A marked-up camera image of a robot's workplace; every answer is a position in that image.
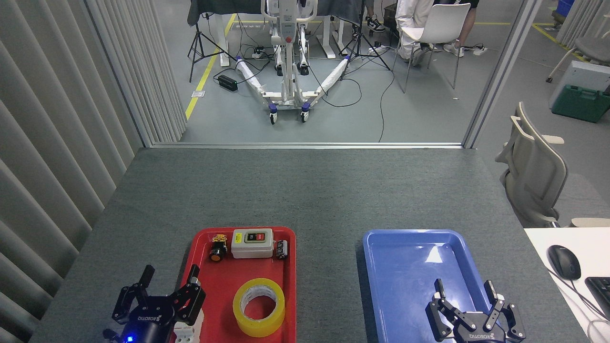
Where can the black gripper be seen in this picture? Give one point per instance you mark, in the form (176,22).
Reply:
(143,324)
(476,331)

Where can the yellow tape roll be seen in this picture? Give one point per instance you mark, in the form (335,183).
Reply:
(248,321)

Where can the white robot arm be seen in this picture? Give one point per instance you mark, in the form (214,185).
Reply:
(190,335)

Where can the red plastic tray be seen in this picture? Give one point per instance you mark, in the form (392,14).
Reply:
(219,286)

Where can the black orange push button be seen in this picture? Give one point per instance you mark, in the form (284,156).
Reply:
(218,250)

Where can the blue plastic tray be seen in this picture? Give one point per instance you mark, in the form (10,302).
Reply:
(405,286)

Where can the white desk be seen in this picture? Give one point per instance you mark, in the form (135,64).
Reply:
(553,305)

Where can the black computer mouse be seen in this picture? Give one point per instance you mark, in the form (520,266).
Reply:
(564,262)

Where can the black keyboard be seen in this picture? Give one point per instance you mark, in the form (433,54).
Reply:
(600,293)

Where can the small black cylindrical component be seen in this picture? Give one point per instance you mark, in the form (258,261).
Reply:
(281,249)

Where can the beige chair armrest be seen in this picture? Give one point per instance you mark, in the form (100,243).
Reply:
(591,222)

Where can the beige office chair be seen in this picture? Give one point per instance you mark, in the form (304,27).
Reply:
(533,176)

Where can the grey vertical blinds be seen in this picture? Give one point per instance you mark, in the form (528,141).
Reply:
(47,119)
(581,19)

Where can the black power adapter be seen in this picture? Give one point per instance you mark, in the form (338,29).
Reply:
(228,83)

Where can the green plastic case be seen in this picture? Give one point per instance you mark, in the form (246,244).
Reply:
(579,105)

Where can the black tripod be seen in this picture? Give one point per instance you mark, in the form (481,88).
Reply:
(360,43)
(197,45)

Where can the white wheeled stand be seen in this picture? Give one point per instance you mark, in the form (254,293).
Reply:
(288,71)

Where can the white power strip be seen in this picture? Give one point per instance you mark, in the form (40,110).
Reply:
(258,53)
(480,50)

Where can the grey flat box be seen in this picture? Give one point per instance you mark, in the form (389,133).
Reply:
(586,76)

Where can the grey seat chair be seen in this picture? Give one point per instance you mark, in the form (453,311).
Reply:
(593,47)

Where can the white chair with metal legs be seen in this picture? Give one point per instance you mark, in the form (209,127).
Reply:
(443,24)

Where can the person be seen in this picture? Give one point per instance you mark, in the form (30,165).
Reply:
(410,19)
(375,23)
(469,19)

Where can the desk with dark cloth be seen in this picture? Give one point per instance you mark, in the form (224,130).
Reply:
(224,7)

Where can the blue bin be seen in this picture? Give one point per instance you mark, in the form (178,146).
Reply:
(564,7)

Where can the grey switch box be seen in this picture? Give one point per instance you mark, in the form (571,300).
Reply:
(252,247)

